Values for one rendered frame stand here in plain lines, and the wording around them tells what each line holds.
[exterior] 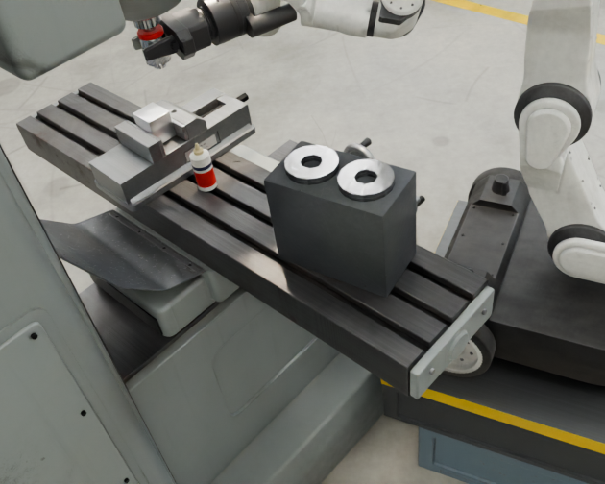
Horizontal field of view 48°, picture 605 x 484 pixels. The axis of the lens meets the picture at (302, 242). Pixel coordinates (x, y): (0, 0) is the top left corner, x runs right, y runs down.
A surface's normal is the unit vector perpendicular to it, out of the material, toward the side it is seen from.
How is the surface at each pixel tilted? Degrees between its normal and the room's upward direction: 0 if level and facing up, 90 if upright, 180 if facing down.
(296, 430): 0
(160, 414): 90
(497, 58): 0
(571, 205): 90
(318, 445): 68
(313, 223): 90
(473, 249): 0
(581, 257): 90
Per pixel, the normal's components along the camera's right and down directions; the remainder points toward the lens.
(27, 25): 0.73, 0.41
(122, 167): -0.11, -0.71
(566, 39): -0.42, 0.67
